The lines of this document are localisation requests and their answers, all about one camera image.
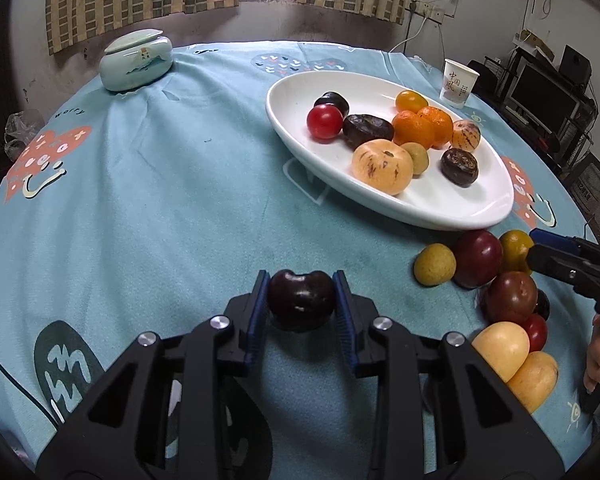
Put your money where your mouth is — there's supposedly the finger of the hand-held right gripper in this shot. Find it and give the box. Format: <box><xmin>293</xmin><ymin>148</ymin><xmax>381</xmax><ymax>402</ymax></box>
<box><xmin>530</xmin><ymin>228</ymin><xmax>600</xmax><ymax>263</ymax></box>
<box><xmin>526</xmin><ymin>244</ymin><xmax>600</xmax><ymax>286</ymax></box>

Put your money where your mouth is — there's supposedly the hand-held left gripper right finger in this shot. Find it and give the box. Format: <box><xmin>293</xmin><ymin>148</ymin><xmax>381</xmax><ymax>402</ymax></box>
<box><xmin>331</xmin><ymin>270</ymin><xmax>566</xmax><ymax>480</ymax></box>

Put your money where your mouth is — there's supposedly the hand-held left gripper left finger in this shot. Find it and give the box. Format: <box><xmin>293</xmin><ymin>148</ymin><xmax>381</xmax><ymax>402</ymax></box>
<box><xmin>35</xmin><ymin>270</ymin><xmax>271</xmax><ymax>480</ymax></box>

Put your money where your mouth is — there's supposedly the yellow green tomato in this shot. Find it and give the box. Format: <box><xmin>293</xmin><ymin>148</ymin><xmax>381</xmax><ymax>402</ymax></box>
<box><xmin>498</xmin><ymin>230</ymin><xmax>536</xmax><ymax>276</ymax></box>

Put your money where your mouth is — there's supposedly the small dark cherry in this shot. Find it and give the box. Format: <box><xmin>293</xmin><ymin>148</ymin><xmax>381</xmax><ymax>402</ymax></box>
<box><xmin>534</xmin><ymin>289</ymin><xmax>552</xmax><ymax>322</ymax></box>

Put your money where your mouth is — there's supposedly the dark red plum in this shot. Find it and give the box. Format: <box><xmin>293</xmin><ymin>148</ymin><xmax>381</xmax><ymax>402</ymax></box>
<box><xmin>452</xmin><ymin>230</ymin><xmax>504</xmax><ymax>289</ymax></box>

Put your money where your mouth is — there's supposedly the small red tomato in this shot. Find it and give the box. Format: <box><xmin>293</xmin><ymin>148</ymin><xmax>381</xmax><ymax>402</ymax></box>
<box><xmin>307</xmin><ymin>104</ymin><xmax>344</xmax><ymax>141</ymax></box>
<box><xmin>522</xmin><ymin>314</ymin><xmax>549</xmax><ymax>353</ymax></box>

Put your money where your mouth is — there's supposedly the white oval plate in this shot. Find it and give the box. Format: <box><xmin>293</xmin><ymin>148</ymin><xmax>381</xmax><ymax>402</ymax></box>
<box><xmin>266</xmin><ymin>71</ymin><xmax>516</xmax><ymax>232</ymax></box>

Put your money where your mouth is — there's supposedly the pale yellow round pepino melon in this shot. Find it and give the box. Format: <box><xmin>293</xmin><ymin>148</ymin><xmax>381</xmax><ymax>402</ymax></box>
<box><xmin>471</xmin><ymin>321</ymin><xmax>531</xmax><ymax>383</ymax></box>

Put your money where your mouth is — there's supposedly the yellow round lime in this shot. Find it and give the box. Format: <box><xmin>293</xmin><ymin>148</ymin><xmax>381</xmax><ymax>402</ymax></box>
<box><xmin>413</xmin><ymin>243</ymin><xmax>457</xmax><ymax>287</ymax></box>

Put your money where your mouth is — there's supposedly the yellow oblong pepino melon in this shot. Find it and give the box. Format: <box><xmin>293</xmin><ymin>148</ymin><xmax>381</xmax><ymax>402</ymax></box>
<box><xmin>507</xmin><ymin>351</ymin><xmax>560</xmax><ymax>414</ymax></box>

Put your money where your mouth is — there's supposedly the small striped pepino melon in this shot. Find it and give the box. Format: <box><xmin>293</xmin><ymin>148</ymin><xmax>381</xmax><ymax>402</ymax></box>
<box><xmin>450</xmin><ymin>120</ymin><xmax>482</xmax><ymax>152</ymax></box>

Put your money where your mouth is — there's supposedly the small green round fruit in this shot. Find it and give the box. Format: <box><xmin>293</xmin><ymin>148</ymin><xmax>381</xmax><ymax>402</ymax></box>
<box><xmin>400</xmin><ymin>142</ymin><xmax>430</xmax><ymax>176</ymax></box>

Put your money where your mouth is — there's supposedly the large striped tan pepino melon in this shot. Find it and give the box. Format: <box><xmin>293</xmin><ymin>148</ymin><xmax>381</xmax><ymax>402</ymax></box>
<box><xmin>351</xmin><ymin>139</ymin><xmax>414</xmax><ymax>197</ymax></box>

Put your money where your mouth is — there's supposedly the orange mandarin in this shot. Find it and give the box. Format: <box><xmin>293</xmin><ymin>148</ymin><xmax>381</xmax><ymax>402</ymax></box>
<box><xmin>417</xmin><ymin>106</ymin><xmax>454</xmax><ymax>150</ymax></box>
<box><xmin>392</xmin><ymin>110</ymin><xmax>436</xmax><ymax>150</ymax></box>

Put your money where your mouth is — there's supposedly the small orange tomato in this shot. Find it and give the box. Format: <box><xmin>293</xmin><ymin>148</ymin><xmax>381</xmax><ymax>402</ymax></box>
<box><xmin>395</xmin><ymin>90</ymin><xmax>429</xmax><ymax>113</ymax></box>

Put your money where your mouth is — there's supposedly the black mesh chair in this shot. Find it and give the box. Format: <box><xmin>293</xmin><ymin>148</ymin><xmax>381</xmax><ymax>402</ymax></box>
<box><xmin>570</xmin><ymin>152</ymin><xmax>600</xmax><ymax>246</ymax></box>

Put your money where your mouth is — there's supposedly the black computer monitor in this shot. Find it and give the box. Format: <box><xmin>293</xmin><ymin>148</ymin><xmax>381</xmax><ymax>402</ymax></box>
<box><xmin>510</xmin><ymin>62</ymin><xmax>581</xmax><ymax>123</ymax></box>

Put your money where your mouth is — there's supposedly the black speaker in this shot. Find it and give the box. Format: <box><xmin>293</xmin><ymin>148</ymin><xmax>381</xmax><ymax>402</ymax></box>
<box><xmin>560</xmin><ymin>45</ymin><xmax>592</xmax><ymax>86</ymax></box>

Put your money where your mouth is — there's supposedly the black hat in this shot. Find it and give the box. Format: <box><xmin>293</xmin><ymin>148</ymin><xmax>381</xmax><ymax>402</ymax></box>
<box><xmin>467</xmin><ymin>58</ymin><xmax>506</xmax><ymax>91</ymax></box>

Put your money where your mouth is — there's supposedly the white paper cup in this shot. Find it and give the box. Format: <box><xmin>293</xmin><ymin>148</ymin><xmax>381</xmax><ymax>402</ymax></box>
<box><xmin>439</xmin><ymin>58</ymin><xmax>481</xmax><ymax>109</ymax></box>

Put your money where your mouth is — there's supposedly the yellow cardboard box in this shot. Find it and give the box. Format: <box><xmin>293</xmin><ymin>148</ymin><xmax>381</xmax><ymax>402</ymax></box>
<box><xmin>512</xmin><ymin>30</ymin><xmax>556</xmax><ymax>58</ymax></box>

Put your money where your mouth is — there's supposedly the pale green ceramic jar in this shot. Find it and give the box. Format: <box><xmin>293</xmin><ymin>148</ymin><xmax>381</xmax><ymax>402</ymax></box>
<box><xmin>98</xmin><ymin>29</ymin><xmax>175</xmax><ymax>92</ymax></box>

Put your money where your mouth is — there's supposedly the clear plastic bag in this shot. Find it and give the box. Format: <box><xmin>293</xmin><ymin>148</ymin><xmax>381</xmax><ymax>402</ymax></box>
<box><xmin>4</xmin><ymin>110</ymin><xmax>46</xmax><ymax>161</ymax></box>

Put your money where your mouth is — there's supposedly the white power cable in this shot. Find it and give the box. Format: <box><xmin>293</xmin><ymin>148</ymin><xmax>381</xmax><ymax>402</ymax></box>
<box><xmin>389</xmin><ymin>14</ymin><xmax>428</xmax><ymax>54</ymax></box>

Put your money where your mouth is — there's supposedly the white wall power socket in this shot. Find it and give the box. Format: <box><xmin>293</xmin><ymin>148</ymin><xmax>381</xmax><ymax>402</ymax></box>
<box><xmin>409</xmin><ymin>2</ymin><xmax>446</xmax><ymax>23</ymax></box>

